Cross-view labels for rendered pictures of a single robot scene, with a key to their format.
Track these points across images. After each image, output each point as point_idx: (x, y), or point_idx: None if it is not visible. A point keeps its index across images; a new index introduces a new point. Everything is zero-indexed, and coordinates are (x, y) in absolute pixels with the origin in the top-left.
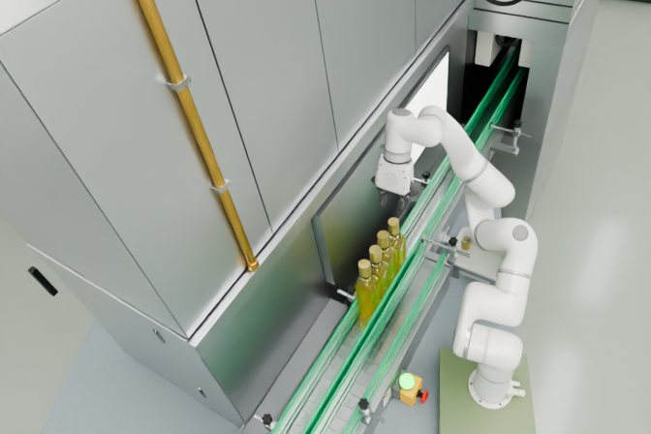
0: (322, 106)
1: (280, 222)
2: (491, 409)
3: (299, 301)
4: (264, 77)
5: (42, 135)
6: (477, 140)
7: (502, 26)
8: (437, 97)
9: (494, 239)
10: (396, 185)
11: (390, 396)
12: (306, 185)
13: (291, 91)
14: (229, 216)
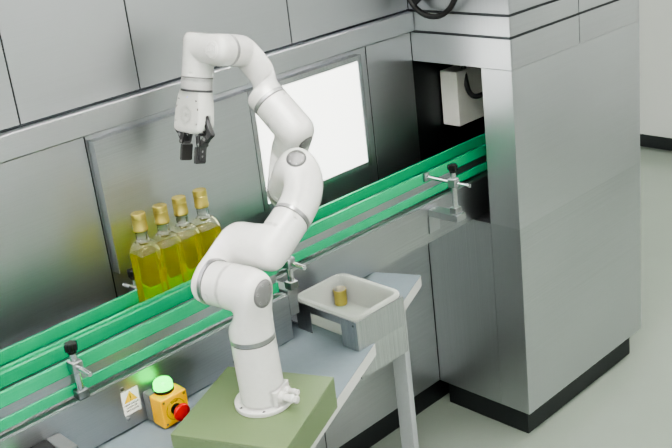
0: (111, 11)
1: (33, 116)
2: (251, 418)
3: (58, 263)
4: None
5: None
6: (395, 185)
7: (445, 51)
8: (341, 117)
9: (273, 173)
10: (190, 121)
11: (142, 413)
12: (80, 96)
13: None
14: None
